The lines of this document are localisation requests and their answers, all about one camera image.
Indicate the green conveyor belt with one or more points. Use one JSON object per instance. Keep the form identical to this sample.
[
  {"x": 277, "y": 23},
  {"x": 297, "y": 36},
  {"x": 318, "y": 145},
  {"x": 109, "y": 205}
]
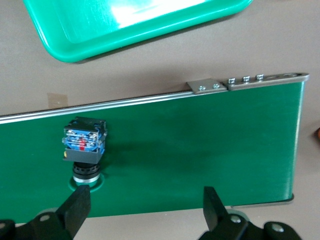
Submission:
[{"x": 200, "y": 150}]

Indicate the green plastic tray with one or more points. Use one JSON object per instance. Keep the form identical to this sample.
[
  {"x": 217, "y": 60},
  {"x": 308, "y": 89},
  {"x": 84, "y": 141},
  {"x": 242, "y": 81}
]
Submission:
[{"x": 100, "y": 30}]

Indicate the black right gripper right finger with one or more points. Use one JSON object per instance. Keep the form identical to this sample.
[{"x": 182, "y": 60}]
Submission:
[{"x": 212, "y": 210}]

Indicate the green push button switch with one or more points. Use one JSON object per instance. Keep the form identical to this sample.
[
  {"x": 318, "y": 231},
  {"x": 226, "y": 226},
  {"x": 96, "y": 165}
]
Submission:
[{"x": 82, "y": 140}]

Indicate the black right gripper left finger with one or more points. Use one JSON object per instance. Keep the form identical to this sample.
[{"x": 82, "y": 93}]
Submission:
[{"x": 75, "y": 210}]

